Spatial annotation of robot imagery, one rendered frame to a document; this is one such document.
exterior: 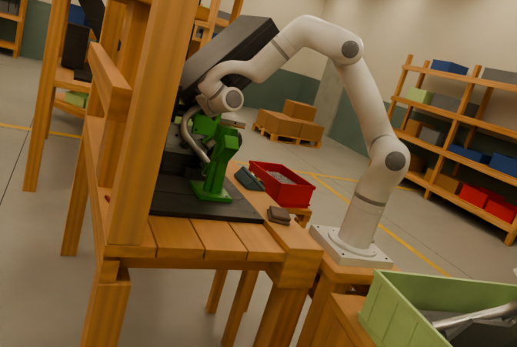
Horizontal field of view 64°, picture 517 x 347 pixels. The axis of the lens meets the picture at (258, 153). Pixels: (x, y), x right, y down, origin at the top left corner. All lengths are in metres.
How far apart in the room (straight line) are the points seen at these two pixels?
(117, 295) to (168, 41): 0.69
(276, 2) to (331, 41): 10.28
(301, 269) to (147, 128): 0.70
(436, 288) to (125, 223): 0.95
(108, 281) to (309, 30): 0.97
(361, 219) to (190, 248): 0.63
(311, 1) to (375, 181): 10.79
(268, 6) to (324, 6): 1.69
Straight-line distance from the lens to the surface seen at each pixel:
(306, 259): 1.42
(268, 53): 1.43
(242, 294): 2.15
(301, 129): 8.10
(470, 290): 1.55
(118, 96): 1.13
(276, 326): 1.53
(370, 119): 1.47
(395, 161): 1.42
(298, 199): 2.03
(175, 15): 1.03
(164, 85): 1.04
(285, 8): 11.75
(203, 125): 1.75
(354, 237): 1.56
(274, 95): 11.88
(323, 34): 1.41
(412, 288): 1.40
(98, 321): 1.30
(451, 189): 7.08
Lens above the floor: 1.45
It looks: 13 degrees down
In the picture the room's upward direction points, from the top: 16 degrees clockwise
